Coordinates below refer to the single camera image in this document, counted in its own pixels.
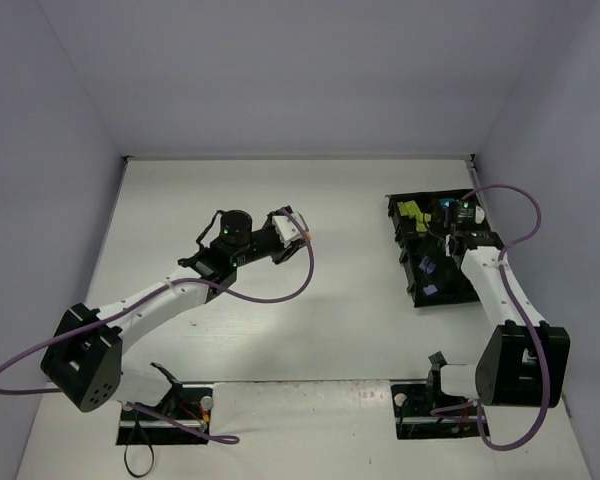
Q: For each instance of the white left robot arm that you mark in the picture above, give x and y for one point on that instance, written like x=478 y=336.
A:
x=85 y=360

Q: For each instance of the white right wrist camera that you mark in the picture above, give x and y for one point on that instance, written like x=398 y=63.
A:
x=479 y=215

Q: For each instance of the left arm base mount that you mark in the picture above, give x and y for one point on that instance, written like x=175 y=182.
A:
x=187 y=404

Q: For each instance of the lime green rounded lego brick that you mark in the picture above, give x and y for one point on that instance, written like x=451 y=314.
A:
x=408 y=209

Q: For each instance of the purple small lego brick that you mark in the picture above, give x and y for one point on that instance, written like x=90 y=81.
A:
x=427 y=265

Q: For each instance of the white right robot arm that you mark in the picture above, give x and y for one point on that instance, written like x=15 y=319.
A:
x=508 y=372

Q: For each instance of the lime green sloped lego brick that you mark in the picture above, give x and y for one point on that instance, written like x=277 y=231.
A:
x=422 y=227

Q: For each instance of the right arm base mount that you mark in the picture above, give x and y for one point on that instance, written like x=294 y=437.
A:
x=440 y=406

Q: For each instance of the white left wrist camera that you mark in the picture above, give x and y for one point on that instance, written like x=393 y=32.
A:
x=289 y=228

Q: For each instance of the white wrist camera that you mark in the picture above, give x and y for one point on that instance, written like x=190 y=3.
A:
x=479 y=215
x=289 y=228

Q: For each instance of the purple square lego brick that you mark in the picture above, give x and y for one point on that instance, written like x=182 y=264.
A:
x=430 y=290

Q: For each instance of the teal long lego brick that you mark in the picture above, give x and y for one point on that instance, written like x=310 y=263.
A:
x=446 y=203

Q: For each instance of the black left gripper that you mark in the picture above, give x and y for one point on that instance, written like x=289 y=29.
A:
x=277 y=239

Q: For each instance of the black four-compartment sorting bin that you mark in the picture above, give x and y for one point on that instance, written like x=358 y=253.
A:
x=434 y=278

